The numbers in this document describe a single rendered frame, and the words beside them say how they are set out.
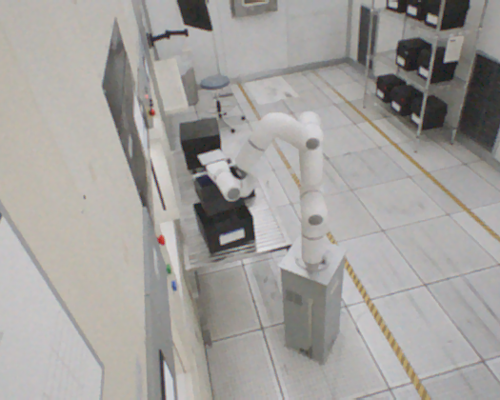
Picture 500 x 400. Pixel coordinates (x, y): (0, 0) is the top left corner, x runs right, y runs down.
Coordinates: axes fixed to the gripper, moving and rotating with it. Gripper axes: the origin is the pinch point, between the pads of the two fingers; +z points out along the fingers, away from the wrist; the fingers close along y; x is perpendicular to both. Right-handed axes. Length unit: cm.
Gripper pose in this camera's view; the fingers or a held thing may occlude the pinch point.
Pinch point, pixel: (212, 160)
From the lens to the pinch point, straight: 199.0
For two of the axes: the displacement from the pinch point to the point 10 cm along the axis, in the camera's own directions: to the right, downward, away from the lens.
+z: -3.7, -5.4, 7.6
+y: 9.2, -3.1, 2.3
